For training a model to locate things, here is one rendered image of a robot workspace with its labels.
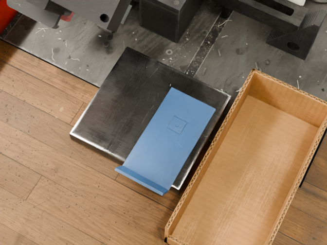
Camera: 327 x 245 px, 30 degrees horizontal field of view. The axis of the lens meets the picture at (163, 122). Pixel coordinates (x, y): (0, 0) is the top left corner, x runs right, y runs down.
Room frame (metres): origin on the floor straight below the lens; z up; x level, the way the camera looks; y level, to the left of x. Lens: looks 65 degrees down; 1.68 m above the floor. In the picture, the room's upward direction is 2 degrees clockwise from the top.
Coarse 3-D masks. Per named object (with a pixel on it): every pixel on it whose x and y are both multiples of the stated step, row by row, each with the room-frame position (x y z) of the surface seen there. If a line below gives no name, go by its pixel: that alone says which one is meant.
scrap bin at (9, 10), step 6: (0, 0) 0.52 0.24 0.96; (6, 0) 0.53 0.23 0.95; (0, 6) 0.52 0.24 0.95; (6, 6) 0.53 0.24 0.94; (0, 12) 0.51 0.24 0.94; (6, 12) 0.52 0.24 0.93; (12, 12) 0.53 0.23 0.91; (0, 18) 0.51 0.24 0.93; (6, 18) 0.52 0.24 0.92; (12, 18) 0.53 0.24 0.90; (0, 24) 0.51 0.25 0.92; (6, 24) 0.52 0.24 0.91; (0, 30) 0.50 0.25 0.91
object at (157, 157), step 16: (176, 96) 0.40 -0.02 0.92; (160, 112) 0.37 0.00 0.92; (176, 112) 0.37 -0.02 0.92; (192, 112) 0.37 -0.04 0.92; (208, 112) 0.37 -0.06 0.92; (160, 128) 0.35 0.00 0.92; (192, 128) 0.35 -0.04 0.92; (144, 144) 0.32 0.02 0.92; (160, 144) 0.32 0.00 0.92; (176, 144) 0.32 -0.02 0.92; (192, 144) 0.32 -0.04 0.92; (128, 160) 0.30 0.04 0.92; (144, 160) 0.30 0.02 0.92; (160, 160) 0.30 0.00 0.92; (176, 160) 0.30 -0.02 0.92; (128, 176) 0.27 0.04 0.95; (144, 176) 0.27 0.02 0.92; (160, 176) 0.28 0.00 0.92; (176, 176) 0.28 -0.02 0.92; (160, 192) 0.25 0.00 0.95
